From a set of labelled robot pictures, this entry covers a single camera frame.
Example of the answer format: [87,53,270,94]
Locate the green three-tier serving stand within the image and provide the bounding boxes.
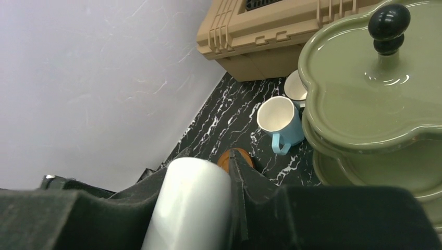
[298,1,441,233]

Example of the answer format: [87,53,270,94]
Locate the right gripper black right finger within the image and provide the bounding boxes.
[229,151,441,249]

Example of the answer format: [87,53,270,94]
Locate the blue mug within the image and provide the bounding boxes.
[256,96,305,155]

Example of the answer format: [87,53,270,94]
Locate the white plastic tongs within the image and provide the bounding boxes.
[142,157,232,249]

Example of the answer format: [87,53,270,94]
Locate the stacked brown wooden coasters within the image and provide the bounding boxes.
[216,147,256,173]

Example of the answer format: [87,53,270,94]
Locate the tan plastic toolbox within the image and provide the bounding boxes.
[197,1,377,81]

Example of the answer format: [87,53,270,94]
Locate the white cup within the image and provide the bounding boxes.
[284,70,308,110]

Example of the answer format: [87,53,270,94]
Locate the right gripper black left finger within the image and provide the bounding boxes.
[1,169,166,249]

